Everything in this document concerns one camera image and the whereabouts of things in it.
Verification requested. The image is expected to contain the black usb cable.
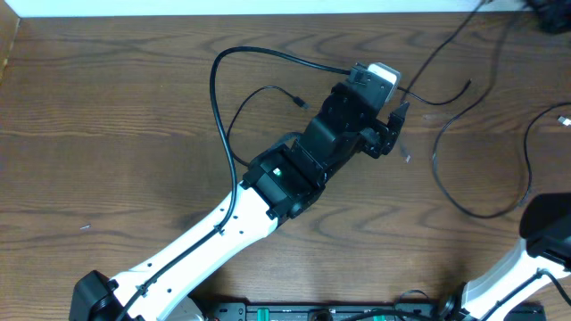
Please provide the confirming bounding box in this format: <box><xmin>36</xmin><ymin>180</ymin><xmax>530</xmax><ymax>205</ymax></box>
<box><xmin>430</xmin><ymin>12</ymin><xmax>571</xmax><ymax>220</ymax></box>
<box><xmin>226</xmin><ymin>0</ymin><xmax>492</xmax><ymax>169</ymax></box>

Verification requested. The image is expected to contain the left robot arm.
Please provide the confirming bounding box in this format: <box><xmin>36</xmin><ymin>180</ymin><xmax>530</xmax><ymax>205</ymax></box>
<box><xmin>69</xmin><ymin>84</ymin><xmax>409</xmax><ymax>321</ymax></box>

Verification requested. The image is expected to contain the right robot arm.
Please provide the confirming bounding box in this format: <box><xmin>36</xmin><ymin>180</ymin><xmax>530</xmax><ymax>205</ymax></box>
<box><xmin>431</xmin><ymin>4</ymin><xmax>570</xmax><ymax>320</ymax></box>

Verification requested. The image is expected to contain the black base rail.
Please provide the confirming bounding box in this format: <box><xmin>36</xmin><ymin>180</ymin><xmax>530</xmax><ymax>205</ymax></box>
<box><xmin>195</xmin><ymin>289</ymin><xmax>547</xmax><ymax>321</ymax></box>

